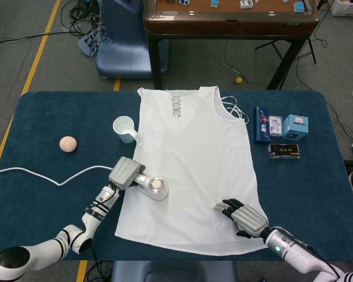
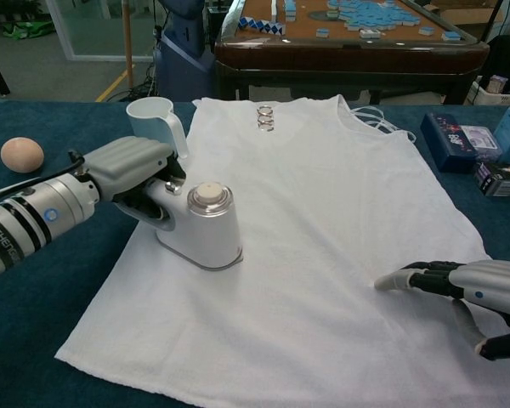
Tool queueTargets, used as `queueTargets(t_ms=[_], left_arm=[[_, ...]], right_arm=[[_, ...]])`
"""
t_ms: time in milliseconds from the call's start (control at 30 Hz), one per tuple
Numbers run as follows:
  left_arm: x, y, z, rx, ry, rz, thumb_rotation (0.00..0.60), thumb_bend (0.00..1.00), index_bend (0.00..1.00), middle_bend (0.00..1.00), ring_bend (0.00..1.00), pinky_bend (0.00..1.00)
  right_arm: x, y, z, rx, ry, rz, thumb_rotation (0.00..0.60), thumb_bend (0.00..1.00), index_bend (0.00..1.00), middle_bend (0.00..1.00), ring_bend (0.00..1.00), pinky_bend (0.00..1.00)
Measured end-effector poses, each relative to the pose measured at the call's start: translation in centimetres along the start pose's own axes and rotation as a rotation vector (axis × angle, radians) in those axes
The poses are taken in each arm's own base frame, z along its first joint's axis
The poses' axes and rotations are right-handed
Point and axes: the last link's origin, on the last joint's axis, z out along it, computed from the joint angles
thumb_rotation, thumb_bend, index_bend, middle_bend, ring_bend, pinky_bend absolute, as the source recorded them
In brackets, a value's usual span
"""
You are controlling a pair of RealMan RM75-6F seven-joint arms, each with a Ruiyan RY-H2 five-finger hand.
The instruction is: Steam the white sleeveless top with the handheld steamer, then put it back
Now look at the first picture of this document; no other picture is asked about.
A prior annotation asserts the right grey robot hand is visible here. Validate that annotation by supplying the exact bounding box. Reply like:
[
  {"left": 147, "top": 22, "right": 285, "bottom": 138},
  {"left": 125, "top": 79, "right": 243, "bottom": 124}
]
[{"left": 213, "top": 199, "right": 269, "bottom": 238}]

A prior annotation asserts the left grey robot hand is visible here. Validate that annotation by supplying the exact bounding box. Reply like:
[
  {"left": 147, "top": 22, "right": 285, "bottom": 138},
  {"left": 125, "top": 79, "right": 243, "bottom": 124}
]
[{"left": 108, "top": 156, "right": 146, "bottom": 190}]

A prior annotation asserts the white handheld garment steamer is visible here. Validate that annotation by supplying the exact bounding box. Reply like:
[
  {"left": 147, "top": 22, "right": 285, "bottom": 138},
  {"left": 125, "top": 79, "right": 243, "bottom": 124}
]
[{"left": 128, "top": 173, "right": 170, "bottom": 202}]

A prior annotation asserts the white sleeveless shirt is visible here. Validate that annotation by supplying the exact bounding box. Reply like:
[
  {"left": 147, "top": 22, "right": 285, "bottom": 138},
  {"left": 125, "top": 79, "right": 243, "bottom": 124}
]
[{"left": 114, "top": 85, "right": 268, "bottom": 253}]

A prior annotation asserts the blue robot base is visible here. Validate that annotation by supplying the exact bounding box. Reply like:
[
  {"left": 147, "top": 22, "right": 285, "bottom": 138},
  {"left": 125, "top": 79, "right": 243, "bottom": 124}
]
[{"left": 95, "top": 0, "right": 170, "bottom": 79}]

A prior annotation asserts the white plastic cup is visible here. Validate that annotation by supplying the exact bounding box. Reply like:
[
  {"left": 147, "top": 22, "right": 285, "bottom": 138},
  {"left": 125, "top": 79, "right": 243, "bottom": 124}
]
[{"left": 112, "top": 115, "right": 144, "bottom": 147}]

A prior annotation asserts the beige wooden ball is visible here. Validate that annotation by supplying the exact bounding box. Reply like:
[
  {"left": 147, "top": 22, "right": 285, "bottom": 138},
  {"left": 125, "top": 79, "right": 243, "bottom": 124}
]
[{"left": 59, "top": 136, "right": 78, "bottom": 153}]

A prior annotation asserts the black box gold print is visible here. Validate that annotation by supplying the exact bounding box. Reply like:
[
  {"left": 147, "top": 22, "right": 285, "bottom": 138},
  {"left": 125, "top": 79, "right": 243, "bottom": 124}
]
[{"left": 267, "top": 143, "right": 301, "bottom": 160}]

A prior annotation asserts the dark blue table cloth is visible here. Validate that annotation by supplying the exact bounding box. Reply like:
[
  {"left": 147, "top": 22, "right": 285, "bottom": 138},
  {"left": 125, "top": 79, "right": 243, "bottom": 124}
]
[{"left": 0, "top": 90, "right": 353, "bottom": 261}]

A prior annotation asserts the dark blue long box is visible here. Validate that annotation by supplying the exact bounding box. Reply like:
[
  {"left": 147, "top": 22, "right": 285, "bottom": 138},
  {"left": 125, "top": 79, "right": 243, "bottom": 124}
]
[{"left": 253, "top": 106, "right": 272, "bottom": 145}]

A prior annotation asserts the small clear purple package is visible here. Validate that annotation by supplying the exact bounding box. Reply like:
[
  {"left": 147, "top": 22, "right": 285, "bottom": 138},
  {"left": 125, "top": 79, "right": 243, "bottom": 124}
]
[{"left": 269, "top": 115, "right": 283, "bottom": 137}]

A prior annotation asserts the light blue cube box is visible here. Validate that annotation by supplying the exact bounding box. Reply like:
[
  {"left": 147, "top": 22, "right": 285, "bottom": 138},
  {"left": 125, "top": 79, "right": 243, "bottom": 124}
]
[{"left": 281, "top": 114, "right": 309, "bottom": 141}]

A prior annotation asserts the blue power strip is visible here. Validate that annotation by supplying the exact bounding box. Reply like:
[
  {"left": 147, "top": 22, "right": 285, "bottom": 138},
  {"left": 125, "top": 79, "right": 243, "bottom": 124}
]
[{"left": 78, "top": 29, "right": 102, "bottom": 56}]

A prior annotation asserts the brown mahjong table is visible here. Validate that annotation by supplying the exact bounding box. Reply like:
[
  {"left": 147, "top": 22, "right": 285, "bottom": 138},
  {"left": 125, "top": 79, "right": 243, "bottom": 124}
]
[{"left": 143, "top": 0, "right": 318, "bottom": 90}]

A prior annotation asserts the white plastic crate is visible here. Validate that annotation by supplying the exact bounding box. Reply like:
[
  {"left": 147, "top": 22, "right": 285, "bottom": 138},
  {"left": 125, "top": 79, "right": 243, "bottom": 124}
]
[{"left": 329, "top": 0, "right": 353, "bottom": 15}]

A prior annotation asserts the white power cable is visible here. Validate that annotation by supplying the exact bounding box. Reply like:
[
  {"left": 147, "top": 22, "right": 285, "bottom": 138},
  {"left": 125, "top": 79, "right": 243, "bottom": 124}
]
[{"left": 0, "top": 166, "right": 114, "bottom": 186}]

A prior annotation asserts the black floor cable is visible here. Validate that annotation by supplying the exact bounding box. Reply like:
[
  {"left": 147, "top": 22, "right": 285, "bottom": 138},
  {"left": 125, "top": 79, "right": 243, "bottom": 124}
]
[{"left": 0, "top": 29, "right": 86, "bottom": 49}]

